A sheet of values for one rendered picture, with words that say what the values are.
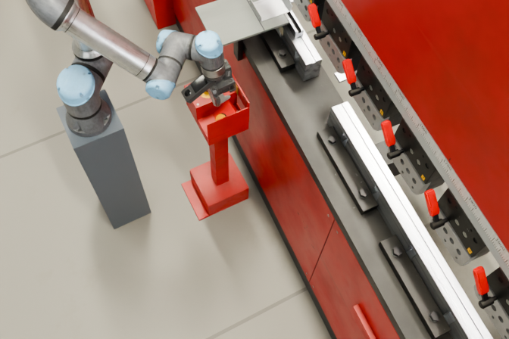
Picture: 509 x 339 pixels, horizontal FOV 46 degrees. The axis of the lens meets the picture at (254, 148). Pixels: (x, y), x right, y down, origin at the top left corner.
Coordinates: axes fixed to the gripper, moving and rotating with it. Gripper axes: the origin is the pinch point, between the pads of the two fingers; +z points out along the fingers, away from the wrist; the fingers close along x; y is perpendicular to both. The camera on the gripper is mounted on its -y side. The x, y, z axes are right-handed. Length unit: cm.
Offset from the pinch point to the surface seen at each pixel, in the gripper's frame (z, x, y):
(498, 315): -36, -100, 27
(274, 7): -13.7, 16.4, 31.8
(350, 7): -56, -23, 33
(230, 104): 9.4, 2.4, 6.3
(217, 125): 5.4, -4.8, -2.0
